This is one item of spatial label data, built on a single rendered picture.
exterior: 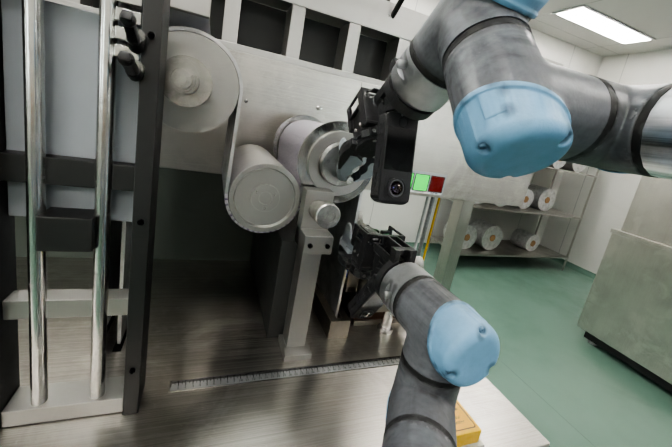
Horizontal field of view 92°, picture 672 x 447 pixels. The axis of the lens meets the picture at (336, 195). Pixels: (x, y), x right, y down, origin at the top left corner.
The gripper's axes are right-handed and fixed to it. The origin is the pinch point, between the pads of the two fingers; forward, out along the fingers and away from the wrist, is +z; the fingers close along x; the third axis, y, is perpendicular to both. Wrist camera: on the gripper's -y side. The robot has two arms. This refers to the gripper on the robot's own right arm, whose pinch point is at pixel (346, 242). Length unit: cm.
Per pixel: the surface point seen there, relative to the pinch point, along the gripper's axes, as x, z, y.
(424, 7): -162, 263, 152
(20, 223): 64, 30, -11
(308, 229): 10.7, -6.4, 4.7
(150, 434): 31.0, -19.3, -19.0
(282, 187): 15.3, -2.3, 10.6
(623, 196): -444, 184, 0
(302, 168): 12.4, -2.6, 14.3
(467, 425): -11.5, -28.3, -16.5
